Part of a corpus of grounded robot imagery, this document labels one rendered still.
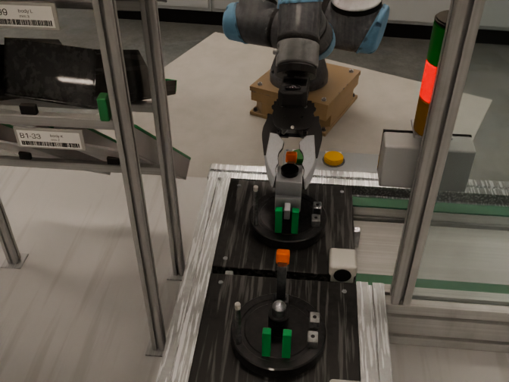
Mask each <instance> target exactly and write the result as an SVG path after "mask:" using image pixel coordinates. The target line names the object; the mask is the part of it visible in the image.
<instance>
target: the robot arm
mask: <svg viewBox="0 0 509 382"><path fill-rule="evenodd" d="M276 5H277V0H239V2H232V3H230V4H228V5H227V7H226V10H225V11H224V13H223V23H222V24H223V32H224V34H225V36H226V37H227V38H228V39H230V40H233V41H237V42H243V43H244V44H252V45H261V46H266V47H271V48H274V50H273V54H274V55H275V58H274V60H273V63H272V66H271V69H270V82H271V83H272V84H273V85H274V86H275V87H277V88H279V91H278V99H277V100H276V101H274V105H272V106H271V108H272V109H273V114H267V120H266V122H265V124H264V127H263V130H262V143H263V149H264V160H265V166H266V172H267V178H268V180H269V182H270V185H271V187H273V188H274V186H275V182H276V168H277V167H278V164H279V160H278V157H279V153H281V151H282V150H283V146H284V141H283V139H282V138H289V137H301V138H302V140H301V141H300V142H299V148H300V152H301V153H302V154H303V162H302V167H303V169H304V173H303V177H302V180H303V187H304V189H307V188H308V185H309V184H310V182H311V180H312V177H313V175H314V169H315V166H316V163H317V157H318V155H319V151H320V146H321V143H322V136H323V135H322V129H321V126H320V122H319V116H316V117H315V116H314V112H315V111H316V108H315V107H314V103H312V101H308V94H309V92H310V91H314V90H317V89H320V88H322V87H324V86H325V85H326V84H327V81H328V70H327V67H326V62H325V58H326V57H327V56H329V55H330V54H331V52H332V51H333V49H340V50H345V51H350V52H356V53H364V54H372V53H374V52H375V51H376V50H377V49H378V47H379V44H380V42H381V40H382V37H383V34H384V32H385V29H386V24H387V21H388V18H389V6H388V5H386V4H383V5H382V0H278V5H277V8H276ZM307 132H308V134H307Z"/></svg>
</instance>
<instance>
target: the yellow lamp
mask: <svg viewBox="0 0 509 382"><path fill-rule="evenodd" d="M428 109H429V103H428V102H425V101H424V100H423V99H422V98H421V97H420V95H419V99H418V103H417V110H416V114H415V118H414V130H415V132H416V133H418V134H419V135H421V136H423V131H424V127H425V123H426V117H427V113H428Z"/></svg>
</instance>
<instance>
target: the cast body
mask: <svg viewBox="0 0 509 382"><path fill-rule="evenodd" d="M302 174H303V168H300V167H298V166H297V165H295V164H284V165H283V166H278V167H277V172H276V195H275V211H276V207H283V211H284V219H288V220H289V219H290V212H291V211H292V208H299V212H300V210H301V188H302Z"/></svg>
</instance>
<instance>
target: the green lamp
mask: <svg viewBox="0 0 509 382"><path fill-rule="evenodd" d="M444 34H445V28H444V27H441V26H439V25H438V24H437V23H436V22H435V20H434V22H433V26H432V33H431V37H430V42H429V49H428V53H427V57H426V59H427V61H428V62H429V63H430V64H431V65H433V66H435V67H438V63H439V56H440V52H441V48H442V41H443V38H444Z"/></svg>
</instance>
